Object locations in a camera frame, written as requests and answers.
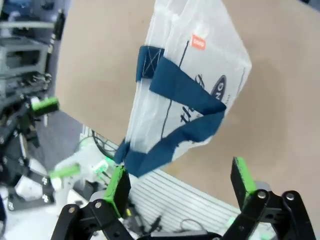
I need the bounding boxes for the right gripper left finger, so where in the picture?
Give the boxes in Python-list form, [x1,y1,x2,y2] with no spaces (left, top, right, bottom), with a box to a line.
[51,164,151,240]

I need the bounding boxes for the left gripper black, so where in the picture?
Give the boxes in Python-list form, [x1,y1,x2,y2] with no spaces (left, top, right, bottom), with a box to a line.
[0,96,81,213]

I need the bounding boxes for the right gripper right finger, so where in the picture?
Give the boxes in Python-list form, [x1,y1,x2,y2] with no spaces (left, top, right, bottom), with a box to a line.
[221,156,317,240]

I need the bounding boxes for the translucent white bag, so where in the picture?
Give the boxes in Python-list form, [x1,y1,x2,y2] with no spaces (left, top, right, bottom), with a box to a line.
[114,0,253,179]

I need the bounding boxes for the grey equipment rack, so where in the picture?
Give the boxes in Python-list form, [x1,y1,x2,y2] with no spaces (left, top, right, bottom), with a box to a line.
[0,0,66,101]

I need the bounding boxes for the loose black cable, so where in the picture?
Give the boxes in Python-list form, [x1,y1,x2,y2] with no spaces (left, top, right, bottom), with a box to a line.
[134,213,208,235]

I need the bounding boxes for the coiled black cable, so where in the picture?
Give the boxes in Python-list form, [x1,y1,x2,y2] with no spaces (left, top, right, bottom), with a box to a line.
[91,128,121,163]

